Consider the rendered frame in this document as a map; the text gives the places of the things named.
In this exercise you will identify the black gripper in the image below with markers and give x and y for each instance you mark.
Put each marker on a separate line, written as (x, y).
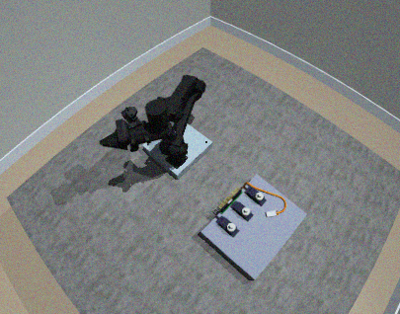
(124, 135)

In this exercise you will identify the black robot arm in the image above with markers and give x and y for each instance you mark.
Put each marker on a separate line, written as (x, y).
(176, 108)

